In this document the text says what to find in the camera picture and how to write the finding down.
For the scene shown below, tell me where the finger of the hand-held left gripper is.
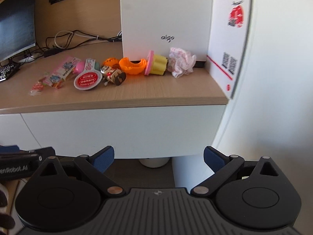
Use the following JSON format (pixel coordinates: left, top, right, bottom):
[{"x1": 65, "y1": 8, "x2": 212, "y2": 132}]
[{"x1": 0, "y1": 145, "x2": 20, "y2": 154}]

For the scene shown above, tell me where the white round container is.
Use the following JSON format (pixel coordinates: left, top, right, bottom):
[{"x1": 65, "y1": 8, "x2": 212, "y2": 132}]
[{"x1": 139, "y1": 157, "x2": 171, "y2": 168}]

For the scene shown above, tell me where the small figurine toy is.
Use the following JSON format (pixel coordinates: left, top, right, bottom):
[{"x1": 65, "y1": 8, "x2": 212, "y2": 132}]
[{"x1": 100, "y1": 65, "x2": 127, "y2": 87}]

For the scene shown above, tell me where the small red white candy packet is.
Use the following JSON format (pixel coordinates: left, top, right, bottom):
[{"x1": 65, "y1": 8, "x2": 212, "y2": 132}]
[{"x1": 29, "y1": 81, "x2": 45, "y2": 96}]

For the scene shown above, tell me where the black cable bundle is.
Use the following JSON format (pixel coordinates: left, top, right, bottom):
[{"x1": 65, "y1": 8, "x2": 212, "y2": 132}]
[{"x1": 11, "y1": 29, "x2": 123, "y2": 63}]

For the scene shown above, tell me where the pink printed candy packet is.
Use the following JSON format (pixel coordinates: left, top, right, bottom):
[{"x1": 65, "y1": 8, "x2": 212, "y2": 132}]
[{"x1": 37, "y1": 56, "x2": 82, "y2": 90}]

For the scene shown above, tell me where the orange pumpkin toy shell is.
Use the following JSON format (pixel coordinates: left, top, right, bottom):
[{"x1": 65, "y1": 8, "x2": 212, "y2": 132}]
[{"x1": 119, "y1": 57, "x2": 147, "y2": 76}]

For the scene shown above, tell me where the black power adapter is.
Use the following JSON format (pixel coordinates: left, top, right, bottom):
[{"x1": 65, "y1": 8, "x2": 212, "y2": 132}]
[{"x1": 43, "y1": 47, "x2": 63, "y2": 57}]

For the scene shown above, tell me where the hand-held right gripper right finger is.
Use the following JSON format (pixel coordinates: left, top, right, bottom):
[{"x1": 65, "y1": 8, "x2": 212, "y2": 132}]
[{"x1": 191, "y1": 146, "x2": 280, "y2": 197}]

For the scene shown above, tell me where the white desk front panel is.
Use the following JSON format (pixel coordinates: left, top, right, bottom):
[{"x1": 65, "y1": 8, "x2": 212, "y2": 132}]
[{"x1": 0, "y1": 113, "x2": 40, "y2": 150}]

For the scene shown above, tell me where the black keyboard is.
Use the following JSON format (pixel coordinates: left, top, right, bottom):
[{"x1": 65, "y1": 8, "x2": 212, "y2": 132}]
[{"x1": 0, "y1": 63, "x2": 21, "y2": 82}]

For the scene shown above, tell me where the white cable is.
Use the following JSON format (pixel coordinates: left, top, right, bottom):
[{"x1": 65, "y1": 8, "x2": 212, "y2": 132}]
[{"x1": 54, "y1": 30, "x2": 99, "y2": 49}]

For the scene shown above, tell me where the person's left hand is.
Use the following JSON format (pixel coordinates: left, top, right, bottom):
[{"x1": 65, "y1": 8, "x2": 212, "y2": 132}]
[{"x1": 0, "y1": 182, "x2": 16, "y2": 230}]

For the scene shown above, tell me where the orange pumpkin toy lid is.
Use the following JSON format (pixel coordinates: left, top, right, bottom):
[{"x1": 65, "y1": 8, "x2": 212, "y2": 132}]
[{"x1": 102, "y1": 57, "x2": 120, "y2": 69}]

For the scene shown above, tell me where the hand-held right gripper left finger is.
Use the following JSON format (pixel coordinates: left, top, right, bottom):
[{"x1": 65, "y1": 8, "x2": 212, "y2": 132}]
[{"x1": 31, "y1": 146, "x2": 124, "y2": 196}]

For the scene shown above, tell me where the black computer monitor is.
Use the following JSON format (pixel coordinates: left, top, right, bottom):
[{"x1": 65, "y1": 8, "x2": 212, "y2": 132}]
[{"x1": 0, "y1": 0, "x2": 37, "y2": 63}]

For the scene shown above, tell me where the red white round label pack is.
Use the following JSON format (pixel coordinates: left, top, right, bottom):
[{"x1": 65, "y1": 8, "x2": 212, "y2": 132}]
[{"x1": 74, "y1": 58, "x2": 103, "y2": 91}]

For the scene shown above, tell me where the pink egg toy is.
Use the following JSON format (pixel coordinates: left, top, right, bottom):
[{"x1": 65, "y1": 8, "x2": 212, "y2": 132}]
[{"x1": 74, "y1": 62, "x2": 86, "y2": 75}]

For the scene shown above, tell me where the white computer case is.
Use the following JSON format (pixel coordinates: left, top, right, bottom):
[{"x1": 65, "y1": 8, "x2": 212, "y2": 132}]
[{"x1": 120, "y1": 0, "x2": 215, "y2": 68}]

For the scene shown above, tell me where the white printed flat box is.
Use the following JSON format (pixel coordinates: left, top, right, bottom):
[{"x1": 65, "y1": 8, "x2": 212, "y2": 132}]
[{"x1": 206, "y1": 0, "x2": 255, "y2": 100}]

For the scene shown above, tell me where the white pink wrapper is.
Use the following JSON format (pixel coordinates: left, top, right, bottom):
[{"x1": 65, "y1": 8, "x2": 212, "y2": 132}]
[{"x1": 167, "y1": 47, "x2": 197, "y2": 78}]

